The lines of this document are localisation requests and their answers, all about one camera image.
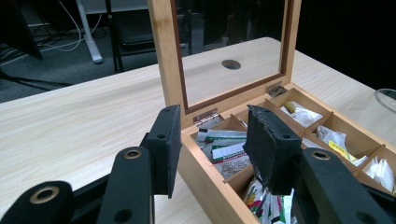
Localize white tea bag yellow label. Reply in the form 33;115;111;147
315;124;369;167

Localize colourful floral tea packet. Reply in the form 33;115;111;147
243;177;296;224

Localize dark stand base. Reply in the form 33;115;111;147
0;0;44;61

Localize white printed text tea packet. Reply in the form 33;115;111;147
214;155;252;180

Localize white desk leg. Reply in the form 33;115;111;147
75;0;104;65

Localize white cable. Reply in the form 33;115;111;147
36;0;103;53

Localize black chair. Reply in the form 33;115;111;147
105;0;194;75

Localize bamboo tea box with glass lid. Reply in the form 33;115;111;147
147;0;396;224

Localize white green red tea packet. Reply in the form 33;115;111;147
207;141;248;165

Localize plain white tea bags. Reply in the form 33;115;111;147
362;156;396;193

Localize clear glass bowl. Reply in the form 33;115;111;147
374;88;396;114

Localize white green striped tea packet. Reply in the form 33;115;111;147
195;128;248;148

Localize white tea bag yellow tag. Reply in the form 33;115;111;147
280;101;324;128

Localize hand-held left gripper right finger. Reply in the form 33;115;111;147
242;105;303;196

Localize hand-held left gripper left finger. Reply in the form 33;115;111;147
139;104;183;200

